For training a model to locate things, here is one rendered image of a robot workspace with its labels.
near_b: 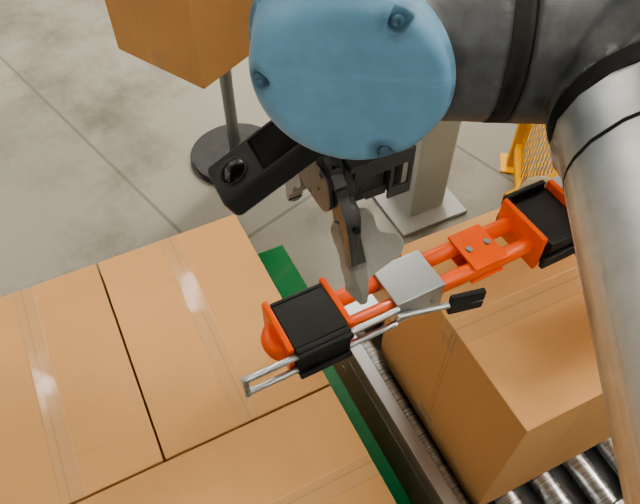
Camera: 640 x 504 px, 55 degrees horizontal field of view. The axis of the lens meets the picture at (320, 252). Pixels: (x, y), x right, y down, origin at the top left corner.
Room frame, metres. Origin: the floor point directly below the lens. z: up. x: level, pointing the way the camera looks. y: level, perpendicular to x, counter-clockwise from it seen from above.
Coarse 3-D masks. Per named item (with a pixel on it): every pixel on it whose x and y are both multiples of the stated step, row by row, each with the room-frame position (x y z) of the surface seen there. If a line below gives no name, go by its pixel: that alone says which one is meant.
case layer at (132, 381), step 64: (128, 256) 1.03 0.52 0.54; (192, 256) 1.03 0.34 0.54; (256, 256) 1.03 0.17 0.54; (0, 320) 0.82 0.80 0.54; (64, 320) 0.82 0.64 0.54; (128, 320) 0.82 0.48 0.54; (192, 320) 0.82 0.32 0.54; (256, 320) 0.82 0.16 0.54; (0, 384) 0.65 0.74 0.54; (64, 384) 0.65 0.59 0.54; (128, 384) 0.65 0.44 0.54; (192, 384) 0.65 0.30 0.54; (256, 384) 0.65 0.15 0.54; (320, 384) 0.65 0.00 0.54; (0, 448) 0.50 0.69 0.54; (64, 448) 0.50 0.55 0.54; (128, 448) 0.50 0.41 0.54; (192, 448) 0.50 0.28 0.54; (256, 448) 0.50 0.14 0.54; (320, 448) 0.50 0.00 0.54
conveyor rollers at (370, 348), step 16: (384, 320) 0.82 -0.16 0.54; (368, 352) 0.73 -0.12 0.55; (384, 368) 0.69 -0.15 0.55; (400, 400) 0.61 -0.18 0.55; (416, 416) 0.57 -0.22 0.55; (416, 432) 0.53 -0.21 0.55; (432, 448) 0.50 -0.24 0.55; (608, 448) 0.50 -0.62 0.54; (576, 464) 0.46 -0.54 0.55; (448, 480) 0.43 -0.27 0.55; (544, 480) 0.43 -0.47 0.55; (576, 480) 0.44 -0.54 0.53; (592, 480) 0.43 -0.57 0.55; (464, 496) 0.39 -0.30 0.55; (512, 496) 0.39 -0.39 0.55; (544, 496) 0.40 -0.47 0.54; (560, 496) 0.39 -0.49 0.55; (592, 496) 0.40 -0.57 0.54; (608, 496) 0.39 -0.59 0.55
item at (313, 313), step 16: (320, 288) 0.42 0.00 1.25; (272, 304) 0.40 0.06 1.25; (288, 304) 0.40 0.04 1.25; (304, 304) 0.40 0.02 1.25; (320, 304) 0.40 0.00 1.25; (336, 304) 0.40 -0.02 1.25; (272, 320) 0.38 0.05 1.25; (288, 320) 0.38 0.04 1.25; (304, 320) 0.38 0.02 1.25; (320, 320) 0.38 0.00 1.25; (336, 320) 0.38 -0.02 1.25; (352, 320) 0.38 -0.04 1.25; (288, 336) 0.36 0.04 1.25; (304, 336) 0.35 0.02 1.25; (320, 336) 0.35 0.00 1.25; (288, 352) 0.34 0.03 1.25; (288, 368) 0.34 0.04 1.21
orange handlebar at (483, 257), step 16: (496, 224) 0.53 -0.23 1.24; (512, 224) 0.54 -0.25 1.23; (464, 240) 0.50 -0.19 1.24; (480, 240) 0.50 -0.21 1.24; (528, 240) 0.51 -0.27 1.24; (432, 256) 0.48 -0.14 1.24; (448, 256) 0.49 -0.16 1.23; (464, 256) 0.48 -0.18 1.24; (480, 256) 0.48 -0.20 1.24; (496, 256) 0.48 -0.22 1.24; (512, 256) 0.48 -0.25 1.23; (448, 272) 0.46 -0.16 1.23; (464, 272) 0.45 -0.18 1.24; (480, 272) 0.46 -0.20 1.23; (496, 272) 0.47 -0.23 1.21; (448, 288) 0.44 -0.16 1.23; (384, 304) 0.41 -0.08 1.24; (272, 336) 0.36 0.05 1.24; (272, 352) 0.34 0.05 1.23
